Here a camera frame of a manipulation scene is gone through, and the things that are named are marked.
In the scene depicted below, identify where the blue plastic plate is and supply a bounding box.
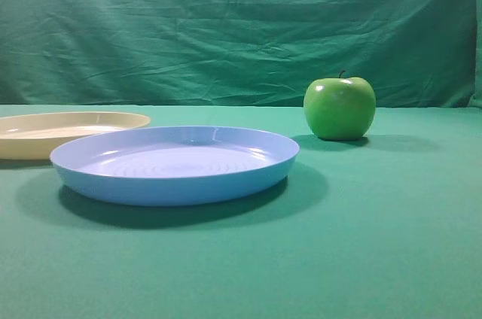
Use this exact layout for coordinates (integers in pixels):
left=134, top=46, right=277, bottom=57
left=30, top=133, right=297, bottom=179
left=50, top=126, right=300, bottom=206

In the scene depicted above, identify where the yellow plastic plate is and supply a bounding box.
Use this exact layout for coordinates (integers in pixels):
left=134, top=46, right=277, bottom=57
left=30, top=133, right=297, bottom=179
left=1, top=111, right=151, bottom=160

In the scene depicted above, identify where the green apple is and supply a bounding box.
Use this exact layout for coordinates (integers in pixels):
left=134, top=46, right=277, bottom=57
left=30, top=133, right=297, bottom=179
left=304, top=72, right=376, bottom=141

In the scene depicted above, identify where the green backdrop cloth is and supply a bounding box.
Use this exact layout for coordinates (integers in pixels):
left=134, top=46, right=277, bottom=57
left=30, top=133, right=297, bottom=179
left=1, top=0, right=481, bottom=108

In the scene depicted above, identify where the green table cloth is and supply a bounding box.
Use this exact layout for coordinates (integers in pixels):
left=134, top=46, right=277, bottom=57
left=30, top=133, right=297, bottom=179
left=1, top=105, right=481, bottom=318

